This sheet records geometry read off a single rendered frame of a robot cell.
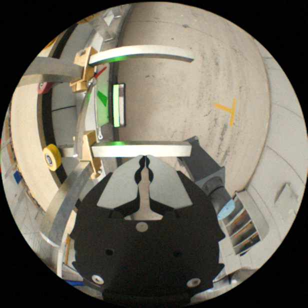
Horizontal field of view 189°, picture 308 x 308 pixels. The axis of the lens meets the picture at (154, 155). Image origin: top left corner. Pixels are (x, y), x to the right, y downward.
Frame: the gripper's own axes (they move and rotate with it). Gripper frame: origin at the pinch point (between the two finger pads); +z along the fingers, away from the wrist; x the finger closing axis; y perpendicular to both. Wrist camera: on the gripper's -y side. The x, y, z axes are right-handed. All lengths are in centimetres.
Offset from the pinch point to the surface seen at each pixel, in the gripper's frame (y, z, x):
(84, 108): -6.7, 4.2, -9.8
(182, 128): 19, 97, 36
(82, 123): -4.5, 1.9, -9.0
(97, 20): -40.0, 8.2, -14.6
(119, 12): -65, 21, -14
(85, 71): -16.7, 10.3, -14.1
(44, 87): -18.1, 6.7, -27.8
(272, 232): 145, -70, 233
